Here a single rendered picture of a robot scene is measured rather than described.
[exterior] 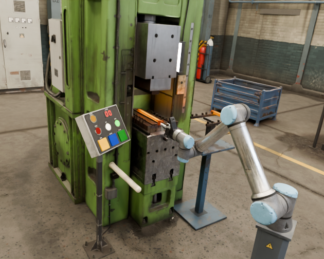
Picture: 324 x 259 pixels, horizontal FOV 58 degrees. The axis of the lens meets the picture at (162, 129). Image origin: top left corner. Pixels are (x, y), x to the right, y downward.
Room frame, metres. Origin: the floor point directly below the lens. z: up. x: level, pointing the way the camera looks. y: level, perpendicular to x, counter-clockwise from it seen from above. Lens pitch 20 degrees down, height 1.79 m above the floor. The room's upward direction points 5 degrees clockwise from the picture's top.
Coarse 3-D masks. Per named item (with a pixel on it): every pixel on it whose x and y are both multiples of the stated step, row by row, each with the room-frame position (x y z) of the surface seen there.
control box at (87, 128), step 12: (108, 108) 1.95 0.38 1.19; (84, 120) 1.73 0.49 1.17; (96, 120) 1.80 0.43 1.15; (108, 120) 1.89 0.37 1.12; (120, 120) 1.99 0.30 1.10; (84, 132) 1.73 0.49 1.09; (108, 132) 1.83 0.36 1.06; (96, 144) 1.70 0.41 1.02; (120, 144) 1.86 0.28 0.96; (96, 156) 1.68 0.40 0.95
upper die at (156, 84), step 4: (136, 76) 2.40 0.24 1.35; (136, 80) 2.40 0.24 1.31; (140, 80) 2.35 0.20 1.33; (144, 80) 2.31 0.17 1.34; (148, 80) 2.26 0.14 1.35; (152, 80) 2.25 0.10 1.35; (156, 80) 2.27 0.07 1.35; (160, 80) 2.29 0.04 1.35; (164, 80) 2.31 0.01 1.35; (168, 80) 2.34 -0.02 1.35; (136, 84) 2.40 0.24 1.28; (140, 84) 2.35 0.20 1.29; (144, 84) 2.30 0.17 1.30; (148, 84) 2.26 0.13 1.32; (152, 84) 2.25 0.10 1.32; (156, 84) 2.27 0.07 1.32; (160, 84) 2.30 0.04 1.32; (164, 84) 2.32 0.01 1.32; (168, 84) 2.34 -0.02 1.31; (144, 88) 2.30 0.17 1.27; (148, 88) 2.25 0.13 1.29; (152, 88) 2.25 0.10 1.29; (156, 88) 2.27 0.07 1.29; (160, 88) 2.30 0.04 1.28; (164, 88) 2.32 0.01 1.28; (168, 88) 2.34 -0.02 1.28
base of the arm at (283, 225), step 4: (280, 220) 1.54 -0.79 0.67; (284, 220) 1.54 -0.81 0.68; (288, 220) 1.55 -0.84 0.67; (272, 224) 1.55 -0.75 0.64; (276, 224) 1.54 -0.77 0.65; (280, 224) 1.54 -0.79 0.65; (284, 224) 1.54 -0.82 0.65; (288, 224) 1.54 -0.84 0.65; (292, 224) 1.57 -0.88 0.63; (272, 228) 1.54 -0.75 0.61; (276, 228) 1.53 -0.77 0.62; (280, 228) 1.53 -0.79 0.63; (284, 228) 1.54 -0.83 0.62; (288, 228) 1.54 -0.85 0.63; (284, 232) 1.53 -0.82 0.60
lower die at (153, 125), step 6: (138, 108) 2.64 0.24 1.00; (138, 114) 2.50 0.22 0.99; (150, 114) 2.52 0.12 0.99; (132, 120) 2.43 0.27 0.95; (138, 120) 2.36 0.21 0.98; (144, 120) 2.36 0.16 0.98; (150, 120) 2.35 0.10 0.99; (144, 126) 2.28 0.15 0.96; (150, 126) 2.25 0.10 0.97; (156, 126) 2.29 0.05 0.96; (150, 132) 2.25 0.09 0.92
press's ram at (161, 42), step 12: (144, 24) 2.25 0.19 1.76; (156, 24) 2.25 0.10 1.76; (144, 36) 2.24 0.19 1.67; (156, 36) 2.26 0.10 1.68; (168, 36) 2.32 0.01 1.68; (144, 48) 2.23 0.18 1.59; (156, 48) 2.26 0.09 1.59; (168, 48) 2.32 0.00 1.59; (144, 60) 2.23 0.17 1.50; (156, 60) 2.26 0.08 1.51; (168, 60) 2.33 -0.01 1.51; (144, 72) 2.22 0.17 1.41; (156, 72) 2.27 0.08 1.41; (168, 72) 2.34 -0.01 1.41
